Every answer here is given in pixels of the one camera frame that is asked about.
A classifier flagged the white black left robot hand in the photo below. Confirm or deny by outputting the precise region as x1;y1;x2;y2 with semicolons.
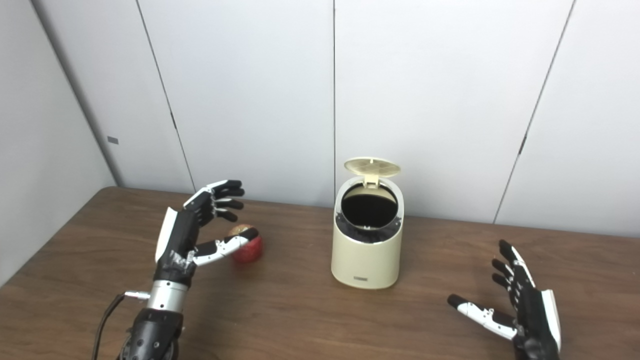
152;179;260;288

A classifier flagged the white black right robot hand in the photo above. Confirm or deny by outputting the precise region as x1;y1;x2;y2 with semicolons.
447;239;562;360

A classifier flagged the red apple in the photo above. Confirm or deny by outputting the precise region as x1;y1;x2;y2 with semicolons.
227;224;264;264

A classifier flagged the cream-colored round bin lid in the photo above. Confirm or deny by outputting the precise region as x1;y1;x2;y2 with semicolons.
344;157;402;188

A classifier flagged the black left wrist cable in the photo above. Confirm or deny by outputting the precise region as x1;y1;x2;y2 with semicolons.
91;290;151;360

